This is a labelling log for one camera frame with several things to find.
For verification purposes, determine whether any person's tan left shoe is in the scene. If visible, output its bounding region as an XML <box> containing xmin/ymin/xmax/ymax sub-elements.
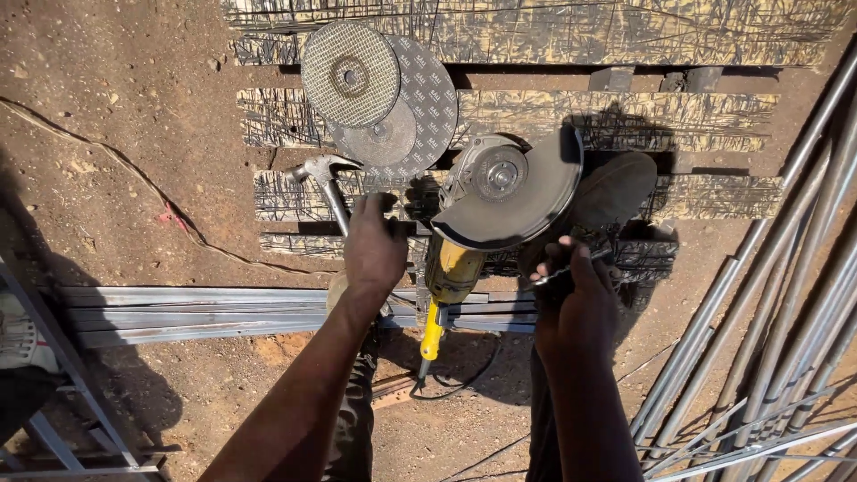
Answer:
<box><xmin>325</xmin><ymin>270</ymin><xmax>350</xmax><ymax>317</ymax></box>

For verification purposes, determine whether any short wooden slat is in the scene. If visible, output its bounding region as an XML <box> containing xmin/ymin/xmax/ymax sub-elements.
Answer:
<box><xmin>370</xmin><ymin>374</ymin><xmax>420</xmax><ymax>411</ymax></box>

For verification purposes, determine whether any person's right trouser leg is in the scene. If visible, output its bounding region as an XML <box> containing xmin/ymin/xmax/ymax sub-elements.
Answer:
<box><xmin>525</xmin><ymin>345</ymin><xmax>565</xmax><ymax>482</ymax></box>

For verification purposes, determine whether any thin metal spanner wrench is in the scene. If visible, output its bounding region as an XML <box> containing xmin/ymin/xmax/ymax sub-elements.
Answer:
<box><xmin>529</xmin><ymin>249</ymin><xmax>614</xmax><ymax>290</ymax></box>

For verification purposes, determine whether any person's left trouser leg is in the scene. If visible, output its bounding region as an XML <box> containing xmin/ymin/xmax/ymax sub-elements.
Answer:
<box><xmin>321</xmin><ymin>333</ymin><xmax>379</xmax><ymax>482</ymax></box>

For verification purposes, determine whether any steel claw hammer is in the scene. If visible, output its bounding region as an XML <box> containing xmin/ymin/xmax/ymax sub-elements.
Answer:
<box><xmin>287</xmin><ymin>154</ymin><xmax>364</xmax><ymax>237</ymax></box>

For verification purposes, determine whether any small grey grinding disc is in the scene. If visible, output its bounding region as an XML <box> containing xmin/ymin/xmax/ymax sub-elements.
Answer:
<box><xmin>340</xmin><ymin>99</ymin><xmax>418</xmax><ymax>167</ymax></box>

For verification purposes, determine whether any large mesh-faced cutting disc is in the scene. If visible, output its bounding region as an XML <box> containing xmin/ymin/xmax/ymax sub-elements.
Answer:
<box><xmin>300</xmin><ymin>21</ymin><xmax>402</xmax><ymax>130</ymax></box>

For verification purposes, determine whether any person's right hand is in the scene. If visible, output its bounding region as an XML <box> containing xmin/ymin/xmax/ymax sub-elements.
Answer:
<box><xmin>530</xmin><ymin>236</ymin><xmax>621</xmax><ymax>363</ymax></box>

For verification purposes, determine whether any person's left hand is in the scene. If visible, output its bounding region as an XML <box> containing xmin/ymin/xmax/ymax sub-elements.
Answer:
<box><xmin>343</xmin><ymin>193</ymin><xmax>411</xmax><ymax>303</ymax></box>

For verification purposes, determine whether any bundle of steel pipes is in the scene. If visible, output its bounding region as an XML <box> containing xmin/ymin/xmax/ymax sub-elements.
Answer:
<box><xmin>628</xmin><ymin>40</ymin><xmax>857</xmax><ymax>482</ymax></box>

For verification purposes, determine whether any person's trouser leg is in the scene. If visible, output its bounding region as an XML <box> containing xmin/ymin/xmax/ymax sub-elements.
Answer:
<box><xmin>525</xmin><ymin>345</ymin><xmax>565</xmax><ymax>482</ymax></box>
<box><xmin>321</xmin><ymin>333</ymin><xmax>379</xmax><ymax>482</ymax></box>

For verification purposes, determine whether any grey metal frame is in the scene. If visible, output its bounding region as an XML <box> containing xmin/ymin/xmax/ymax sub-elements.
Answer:
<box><xmin>0</xmin><ymin>254</ymin><xmax>170</xmax><ymax>482</ymax></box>

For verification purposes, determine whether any small red scrap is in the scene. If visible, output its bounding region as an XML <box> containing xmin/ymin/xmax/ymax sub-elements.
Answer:
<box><xmin>157</xmin><ymin>203</ymin><xmax>190</xmax><ymax>234</ymax></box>

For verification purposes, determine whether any black grinder power cable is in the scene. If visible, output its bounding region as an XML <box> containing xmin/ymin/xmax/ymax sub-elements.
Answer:
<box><xmin>408</xmin><ymin>333</ymin><xmax>503</xmax><ymax>403</ymax></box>

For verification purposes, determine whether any scarred wooden pallet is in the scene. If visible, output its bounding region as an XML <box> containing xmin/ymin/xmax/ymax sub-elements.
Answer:
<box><xmin>221</xmin><ymin>0</ymin><xmax>853</xmax><ymax>285</ymax></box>

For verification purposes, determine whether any bundle of flat steel bars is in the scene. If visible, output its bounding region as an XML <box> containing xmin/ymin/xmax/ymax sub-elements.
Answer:
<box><xmin>56</xmin><ymin>285</ymin><xmax>538</xmax><ymax>350</ymax></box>

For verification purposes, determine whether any yellow angle grinder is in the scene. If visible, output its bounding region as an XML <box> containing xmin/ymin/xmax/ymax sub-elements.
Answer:
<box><xmin>415</xmin><ymin>125</ymin><xmax>585</xmax><ymax>382</ymax></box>

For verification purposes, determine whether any person's dusty right shoe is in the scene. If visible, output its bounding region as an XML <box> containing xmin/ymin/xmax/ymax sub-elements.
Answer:
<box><xmin>571</xmin><ymin>151</ymin><xmax>659</xmax><ymax>233</ymax></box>

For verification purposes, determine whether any thin tan ground wire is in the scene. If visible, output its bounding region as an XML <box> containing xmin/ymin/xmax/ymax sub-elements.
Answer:
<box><xmin>0</xmin><ymin>96</ymin><xmax>339</xmax><ymax>277</ymax></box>

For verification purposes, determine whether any grey printed cutting disc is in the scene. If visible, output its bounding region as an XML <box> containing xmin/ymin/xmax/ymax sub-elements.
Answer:
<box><xmin>332</xmin><ymin>35</ymin><xmax>459</xmax><ymax>179</ymax></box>

